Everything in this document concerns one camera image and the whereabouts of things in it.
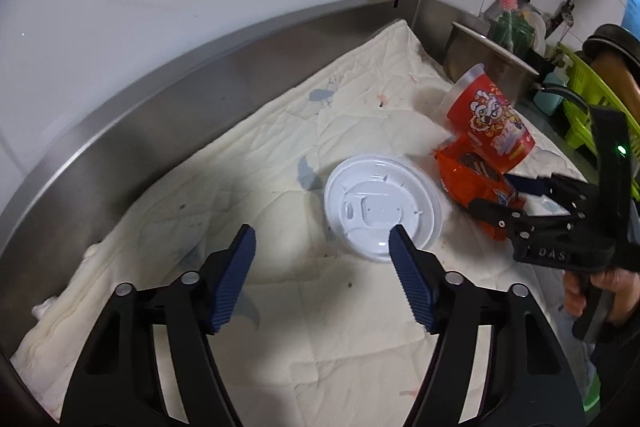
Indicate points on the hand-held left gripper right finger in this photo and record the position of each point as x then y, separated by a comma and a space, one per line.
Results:
412, 282

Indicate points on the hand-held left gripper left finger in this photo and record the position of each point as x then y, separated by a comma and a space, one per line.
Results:
232, 277

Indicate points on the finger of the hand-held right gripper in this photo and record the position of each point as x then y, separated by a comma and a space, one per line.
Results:
525, 185
500, 213

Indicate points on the orange snack packet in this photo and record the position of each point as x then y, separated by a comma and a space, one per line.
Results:
465, 172

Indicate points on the white plastic lid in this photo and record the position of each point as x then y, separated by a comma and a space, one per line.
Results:
370, 187

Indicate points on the person's right hand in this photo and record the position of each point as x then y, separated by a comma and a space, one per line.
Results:
625, 292

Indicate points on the red printed snack cup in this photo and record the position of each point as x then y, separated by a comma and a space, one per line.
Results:
480, 112

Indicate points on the green plastic dish rack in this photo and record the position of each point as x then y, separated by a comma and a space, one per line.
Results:
580, 117

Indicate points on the light blue cup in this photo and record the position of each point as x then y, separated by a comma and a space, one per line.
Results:
550, 99

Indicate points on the quilted printed cream mat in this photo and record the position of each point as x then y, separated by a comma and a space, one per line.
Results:
250, 157

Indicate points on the steel cooking pot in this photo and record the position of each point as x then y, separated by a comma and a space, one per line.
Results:
465, 52

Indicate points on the green utensil holder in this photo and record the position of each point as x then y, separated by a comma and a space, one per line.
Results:
522, 34

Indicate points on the white spatula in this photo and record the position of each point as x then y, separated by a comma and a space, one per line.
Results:
536, 27

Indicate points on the window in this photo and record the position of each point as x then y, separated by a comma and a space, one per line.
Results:
635, 2

